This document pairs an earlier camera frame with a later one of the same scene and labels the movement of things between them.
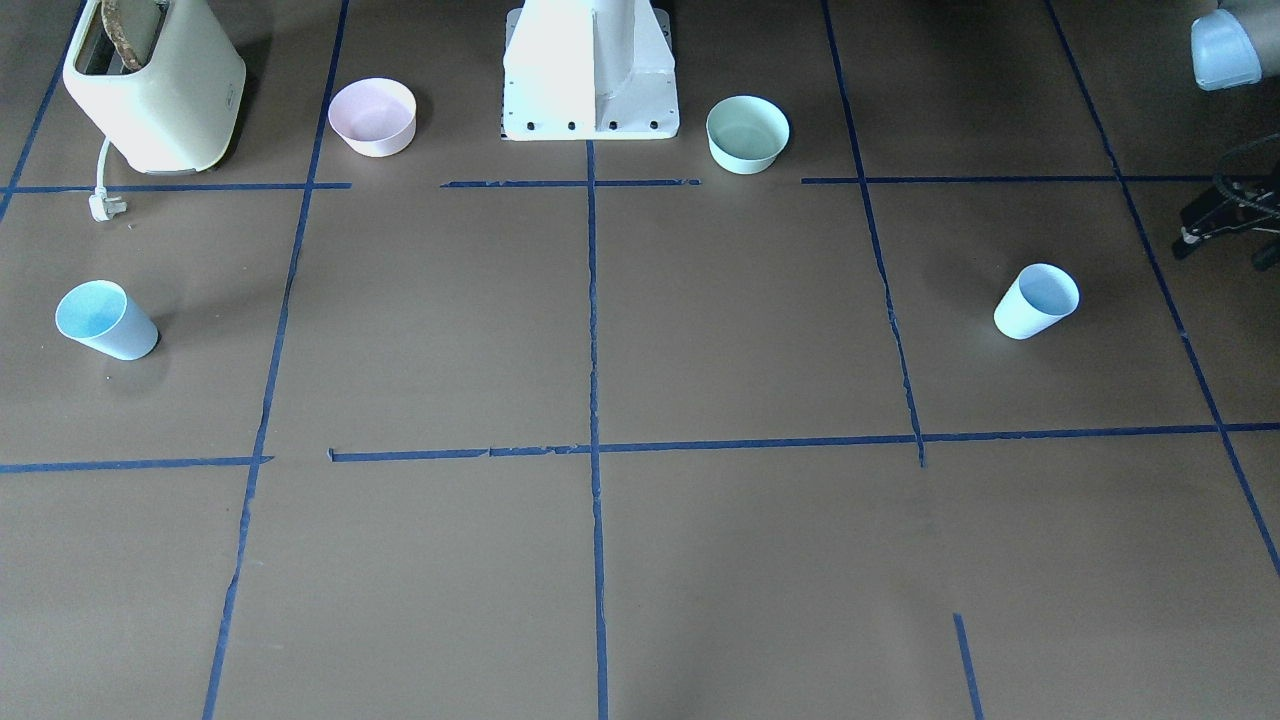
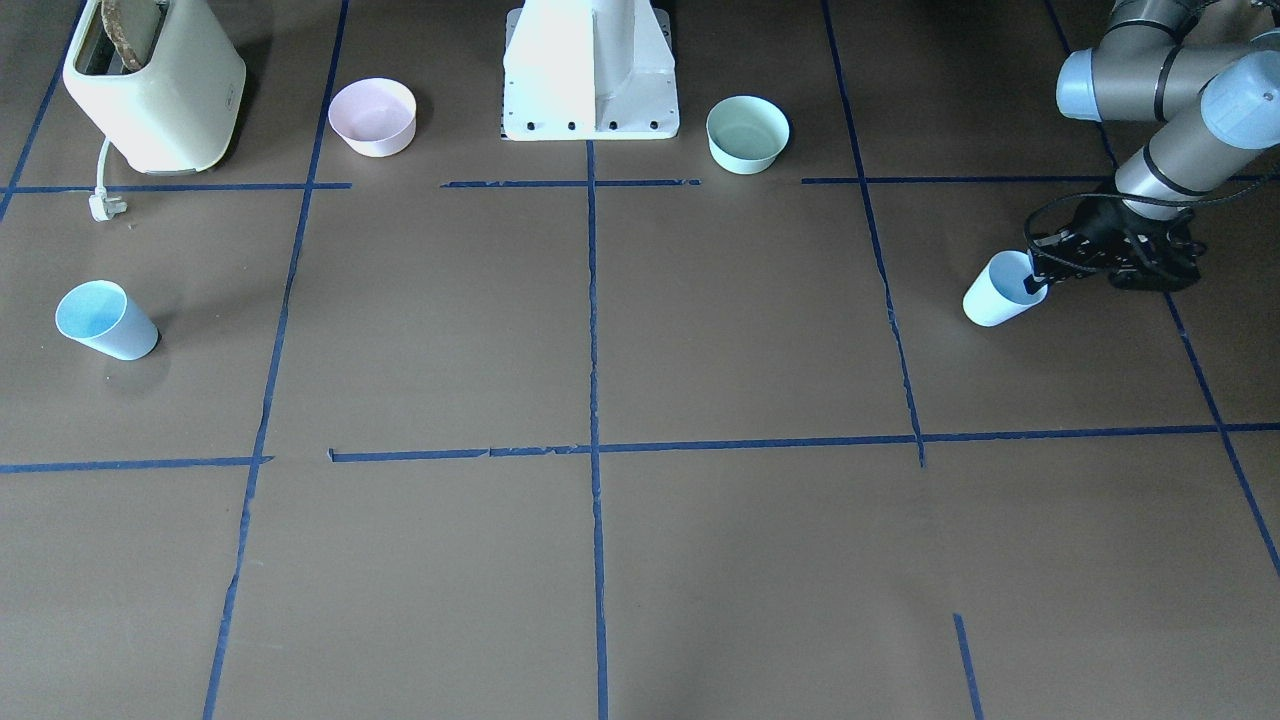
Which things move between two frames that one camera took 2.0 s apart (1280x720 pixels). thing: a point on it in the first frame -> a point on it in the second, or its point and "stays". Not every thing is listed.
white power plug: [103, 207] stays
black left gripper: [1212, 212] -> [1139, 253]
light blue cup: [101, 313] stays
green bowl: [746, 133] stays
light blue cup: [1039, 298] -> [997, 291]
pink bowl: [374, 117] stays
